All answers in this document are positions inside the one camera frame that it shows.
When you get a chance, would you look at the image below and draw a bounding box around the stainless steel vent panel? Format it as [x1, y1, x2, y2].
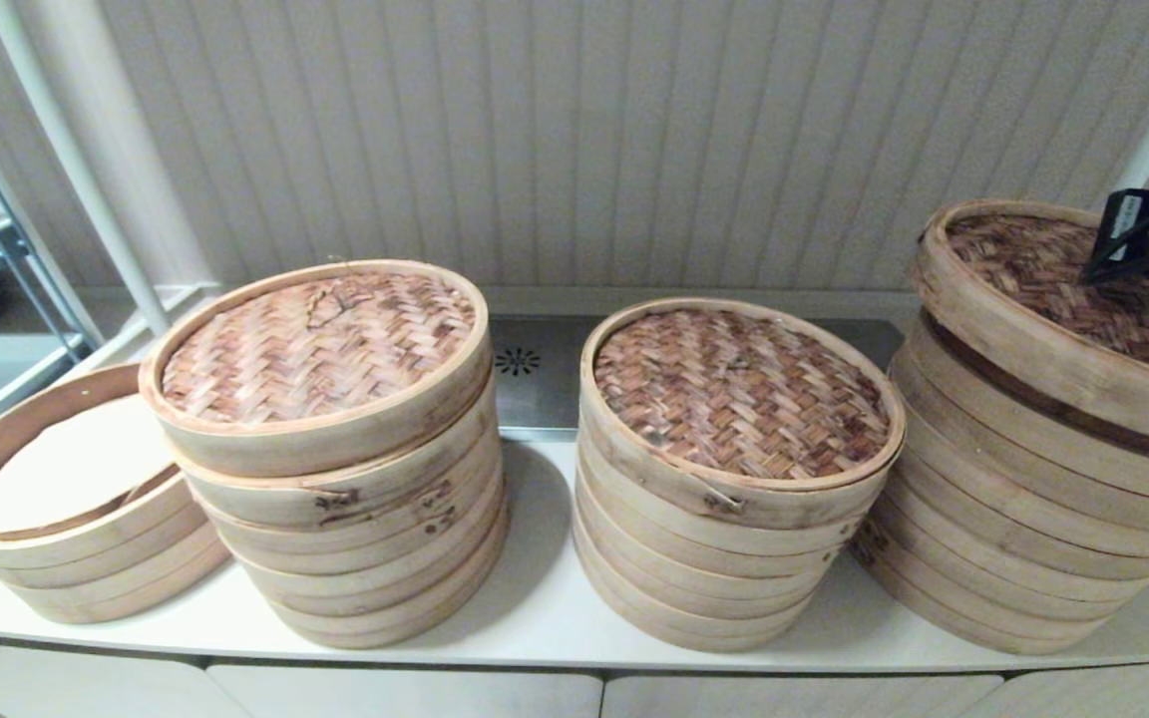
[480, 315, 907, 446]

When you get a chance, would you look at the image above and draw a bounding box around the woven bamboo steamer lid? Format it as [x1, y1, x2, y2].
[139, 259, 493, 478]
[579, 297, 907, 532]
[171, 379, 501, 532]
[912, 199, 1149, 452]

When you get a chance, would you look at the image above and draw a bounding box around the grey metal rack frame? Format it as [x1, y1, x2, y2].
[0, 80, 102, 352]

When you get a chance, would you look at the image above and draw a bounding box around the bamboo steamer basket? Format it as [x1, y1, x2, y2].
[235, 479, 509, 604]
[0, 364, 194, 571]
[880, 384, 1149, 561]
[854, 499, 1149, 631]
[0, 509, 221, 601]
[573, 514, 827, 631]
[848, 529, 1121, 657]
[874, 419, 1149, 584]
[573, 489, 843, 606]
[574, 439, 883, 557]
[255, 499, 511, 627]
[220, 454, 506, 579]
[886, 349, 1149, 539]
[275, 519, 511, 651]
[894, 309, 1149, 507]
[574, 464, 863, 582]
[11, 534, 234, 627]
[197, 429, 504, 555]
[574, 538, 817, 655]
[864, 459, 1149, 609]

